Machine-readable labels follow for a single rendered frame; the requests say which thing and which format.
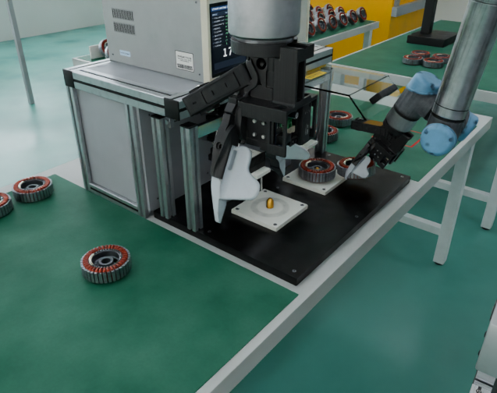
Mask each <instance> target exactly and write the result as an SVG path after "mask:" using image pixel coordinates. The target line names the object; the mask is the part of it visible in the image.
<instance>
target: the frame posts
mask: <svg viewBox="0 0 497 393"><path fill-rule="evenodd" d="M330 102H331V93H330V92H326V91H322V90H320V91H319V96H318V117H317V128H316V138H315V140H316V141H317V142H318V144H316V145H315V149H314V151H316V152H318V151H319V153H321V154H322V153H324V151H326V147H327V138H328V121H329V111H330ZM151 126H152V134H153V142H154V156H155V164H156V172H157V180H158V195H159V202H160V210H161V216H162V217H164V216H165V218H167V219H170V218H171V216H175V215H176V205H175V195H174V185H173V176H172V159H171V149H170V139H169V128H168V127H166V124H165V116H163V115H158V114H154V115H151ZM179 126H180V133H181V144H182V156H183V176H184V187H185V198H186V219H187V228H188V229H189V230H191V229H193V231H194V232H197V231H198V229H199V228H200V229H202V228H203V214H202V199H201V171H200V156H199V142H198V127H197V126H198V124H196V123H193V122H185V123H183V124H181V125H179Z"/></svg>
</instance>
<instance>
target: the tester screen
mask: <svg viewBox="0 0 497 393"><path fill-rule="evenodd" d="M231 36H232V35H231V34H230V33H229V28H228V5H220V6H216V7H211V37H212V59H213V75H215V74H217V73H221V72H224V71H226V70H229V69H233V68H234V67H236V66H238V65H239V64H241V63H244V62H245V61H244V62H240V63H236V64H234V65H230V66H227V67H224V68H221V69H217V70H215V63H218V62H223V61H225V60H229V59H231V58H236V57H239V56H241V55H232V56H229V57H226V58H222V49H223V48H226V47H229V46H231ZM246 60H247V57H246Z"/></svg>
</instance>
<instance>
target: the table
mask: <svg viewBox="0 0 497 393"><path fill-rule="evenodd" d="M311 10H313V13H312V11H311ZM322 10H323V9H322V8H321V7H320V6H319V5H318V6H316V7H314V8H313V6H312V5H311V4H310V15H309V29H308V42H309V43H314V44H316V45H321V46H325V45H328V44H332V43H335V42H337V41H341V40H344V39H347V38H349V37H353V36H356V35H358V34H362V33H364V43H363V49H364V48H367V47H369V46H371V38H372V31H373V30H374V29H377V28H379V21H372V20H366V19H367V13H366V10H365V9H364V7H360V8H358V9H357V13H356V12H355V11H354V10H353V9H351V10H349V11H347V14H345V12H344V11H345V10H344V8H343V7H342V6H339V7H337V8H335V11H334V9H333V7H332V5H330V4H329V3H328V4H326V5H325V6H324V12H325V14H324V13H323V11H322ZM313 14H314V18H313V17H312V16H313ZM335 16H336V18H335ZM357 17H358V18H357ZM324 19H325V21H324ZM348 21H349V23H348ZM312 22H314V25H313V23H312ZM337 23H338V24H339V25H338V26H337ZM315 28H316V31H317V32H315ZM327 28H328V29H327ZM105 45H106V46H105ZM98 48H99V51H100V53H101V54H102V55H103V56H104V57H101V58H95V59H91V56H90V55H84V56H80V57H76V58H73V66H79V65H83V64H86V63H90V62H96V61H100V60H103V59H106V58H109V53H108V42H107V38H105V39H104V40H102V41H100V43H99V45H98ZM105 56H106V57H105Z"/></svg>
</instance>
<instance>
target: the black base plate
mask: <svg viewBox="0 0 497 393"><path fill-rule="evenodd" d="M314 149H315V148H313V147H312V148H310V149H309V151H308V152H309V154H310V157H309V158H315V159H316V158H323V159H326V160H329V161H331V162H333V163H334V164H335V166H336V169H337V162H338V161H339V160H342V159H344V158H345V157H343V156H340V155H337V154H333V153H329V152H327V151H324V153H322V154H321V153H319V151H318V152H316V151H314ZM301 161H302V160H297V159H291V165H288V166H287V167H286V170H285V175H288V174H289V173H290V172H292V171H294V170H295V169H297V168H299V163H300V162H301ZM285 175H284V176H285ZM409 182H410V176H408V175H404V174H401V173H398V172H394V171H390V170H388V169H385V168H384V169H382V168H380V167H377V166H375V174H374V175H372V176H371V177H369V178H366V179H347V180H345V181H344V182H342V183H341V184H340V185H338V186H337V187H336V188H335V189H333V190H332V191H331V192H329V193H328V194H326V195H322V194H320V193H316V192H314V191H311V190H309V189H304V188H302V187H300V186H296V185H293V184H291V183H288V182H285V181H282V177H280V176H279V175H278V174H277V173H276V172H275V171H272V170H271V171H270V172H269V173H268V174H266V175H264V176H263V189H267V190H270V191H272V192H274V193H278V194H280V195H283V196H285V197H288V198H291V199H293V200H297V201H299V202H301V203H304V204H307V205H308V208H307V209H306V210H305V211H304V212H302V213H301V214H299V215H298V216H297V217H295V218H294V219H293V220H292V221H290V222H289V223H287V224H286V225H284V226H283V227H282V228H280V229H279V230H278V231H277V232H275V231H273V230H271V229H269V228H265V227H264V226H262V225H259V224H257V223H254V222H252V221H249V220H247V219H245V218H242V217H240V216H238V215H236V214H233V213H232V209H233V208H234V207H236V206H237V205H239V204H241V203H242V202H244V201H245V200H230V201H229V202H226V209H225V213H224V216H223V219H222V223H218V222H216V221H215V216H214V209H213V203H212V195H211V180H210V181H208V182H206V183H205V184H203V185H201V199H202V214H203V228H202V229H200V228H199V229H198V231H197V232H194V231H193V229H191V230H189V229H188V228H187V219H186V198H185V194H184V195H182V196H180V197H178V198H176V199H175V205H176V215H175V216H171V218H170V219H167V218H165V216H164V217H162V216H161V210H160V208H158V209H156V210H154V217H155V218H157V219H158V220H160V221H163V222H164V223H166V224H169V225H171V226H173V227H175V228H177V229H179V230H181V231H183V232H185V233H187V234H189V235H191V236H194V237H196V238H198V239H200V240H202V241H204V242H206V243H208V244H210V245H212V246H214V247H216V248H218V249H220V250H223V251H225V252H227V253H229V254H231V255H233V256H234V257H237V258H239V259H241V260H243V261H245V262H247V263H249V264H252V265H254V266H255V267H258V268H260V269H261V270H263V271H266V272H268V273H269V274H273V275H274V276H276V277H278V278H281V279H282V280H284V281H287V282H288V283H290V284H292V285H295V286H297V285H299V284H300V283H301V282H302V281H303V280H304V279H305V278H306V277H307V276H308V275H309V274H310V273H311V272H312V271H313V270H314V269H315V268H316V267H318V266H319V265H320V264H321V263H322V262H323V261H324V260H325V259H327V258H328V257H329V256H330V255H331V254H332V253H333V252H334V251H335V250H337V249H338V248H339V247H340V246H341V245H342V244H343V243H344V242H345V241H346V240H347V239H348V238H349V237H351V235H352V234H353V233H355V232H356V231H357V230H358V229H359V228H360V227H361V226H362V225H363V224H365V223H366V222H367V221H368V220H369V219H370V218H371V217H372V216H373V215H375V214H376V213H377V212H378V211H379V210H380V209H381V208H382V207H384V206H385V205H386V204H387V203H388V202H389V201H390V200H391V199H392V198H393V197H394V196H395V195H396V194H397V193H398V192H399V191H400V190H401V189H403V188H404V187H405V186H406V185H407V184H408V183H409Z"/></svg>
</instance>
